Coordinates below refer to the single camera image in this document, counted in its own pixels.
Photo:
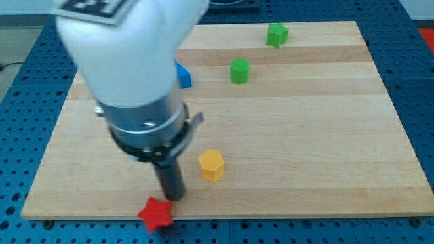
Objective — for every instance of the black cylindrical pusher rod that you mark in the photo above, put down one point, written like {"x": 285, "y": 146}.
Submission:
{"x": 171, "y": 181}

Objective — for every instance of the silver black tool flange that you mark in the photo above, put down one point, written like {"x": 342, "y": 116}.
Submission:
{"x": 157, "y": 132}

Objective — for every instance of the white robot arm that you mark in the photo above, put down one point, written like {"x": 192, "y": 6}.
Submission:
{"x": 126, "y": 51}

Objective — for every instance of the yellow hexagon block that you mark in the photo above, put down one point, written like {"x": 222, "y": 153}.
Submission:
{"x": 212, "y": 165}

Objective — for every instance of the red star block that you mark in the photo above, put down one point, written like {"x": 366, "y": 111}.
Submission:
{"x": 156, "y": 214}

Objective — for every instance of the blue block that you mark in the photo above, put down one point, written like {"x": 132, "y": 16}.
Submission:
{"x": 184, "y": 76}

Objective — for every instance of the green cylinder block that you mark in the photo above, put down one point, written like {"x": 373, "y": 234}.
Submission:
{"x": 239, "y": 70}

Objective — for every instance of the fiducial marker tag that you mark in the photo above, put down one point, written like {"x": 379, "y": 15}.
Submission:
{"x": 108, "y": 12}

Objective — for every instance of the wooden board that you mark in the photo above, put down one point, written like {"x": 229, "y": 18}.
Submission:
{"x": 313, "y": 133}

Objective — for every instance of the green star block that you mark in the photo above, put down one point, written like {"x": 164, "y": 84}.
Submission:
{"x": 277, "y": 35}

